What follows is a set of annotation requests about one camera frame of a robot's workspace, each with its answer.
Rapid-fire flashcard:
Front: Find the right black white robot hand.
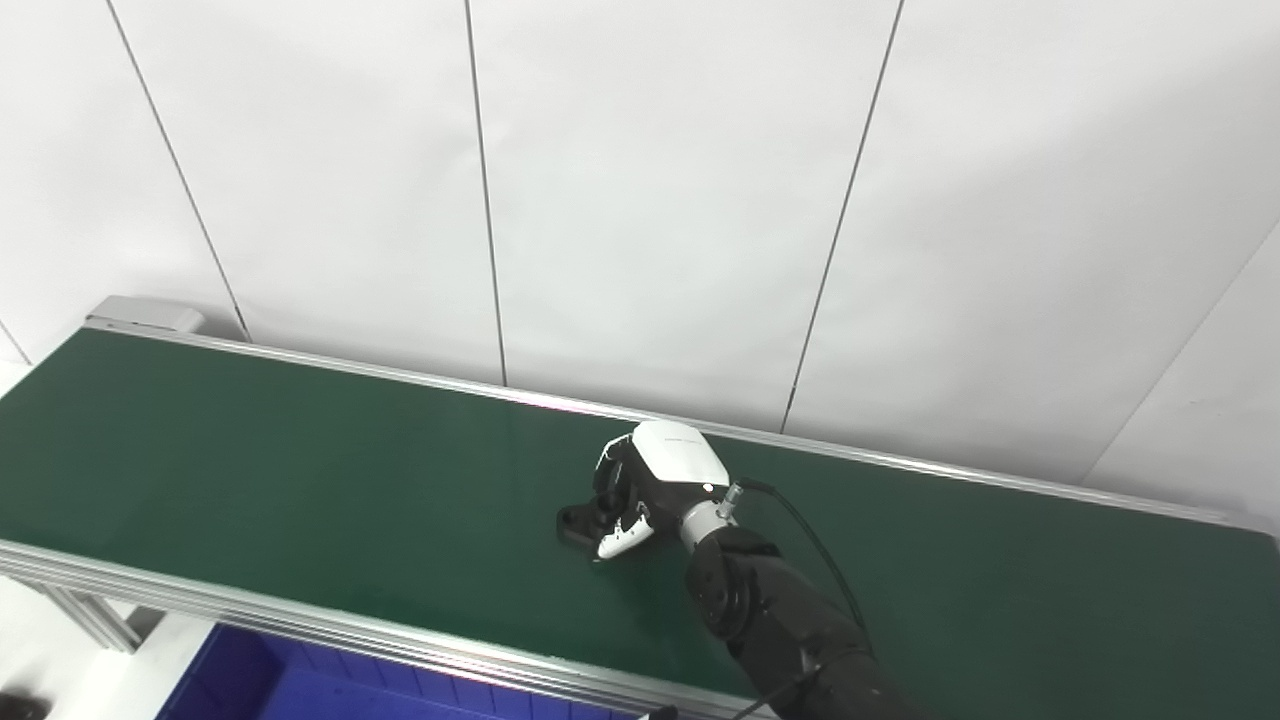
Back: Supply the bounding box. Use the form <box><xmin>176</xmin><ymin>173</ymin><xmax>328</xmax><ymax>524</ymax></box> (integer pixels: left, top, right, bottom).
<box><xmin>592</xmin><ymin>420</ymin><xmax>733</xmax><ymax>561</ymax></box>

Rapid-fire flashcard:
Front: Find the black flanged machine part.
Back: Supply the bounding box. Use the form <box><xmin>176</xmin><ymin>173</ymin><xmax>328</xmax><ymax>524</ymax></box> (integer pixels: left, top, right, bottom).
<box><xmin>556</xmin><ymin>498</ymin><xmax>626</xmax><ymax>557</ymax></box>

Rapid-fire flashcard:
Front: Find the blue plastic bin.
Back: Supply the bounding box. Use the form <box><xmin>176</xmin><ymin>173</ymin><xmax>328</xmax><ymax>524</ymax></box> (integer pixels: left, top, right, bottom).
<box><xmin>155</xmin><ymin>622</ymin><xmax>641</xmax><ymax>720</ymax></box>

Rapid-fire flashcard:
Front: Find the green conveyor belt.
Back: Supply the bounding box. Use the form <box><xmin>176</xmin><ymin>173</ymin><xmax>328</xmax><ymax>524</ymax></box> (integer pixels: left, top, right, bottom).
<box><xmin>0</xmin><ymin>330</ymin><xmax>1280</xmax><ymax>720</ymax></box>
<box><xmin>0</xmin><ymin>295</ymin><xmax>1280</xmax><ymax>720</ymax></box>

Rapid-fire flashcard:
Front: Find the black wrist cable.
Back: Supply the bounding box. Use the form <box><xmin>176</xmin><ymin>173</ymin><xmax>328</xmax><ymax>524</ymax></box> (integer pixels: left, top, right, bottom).
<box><xmin>730</xmin><ymin>478</ymin><xmax>873</xmax><ymax>720</ymax></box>

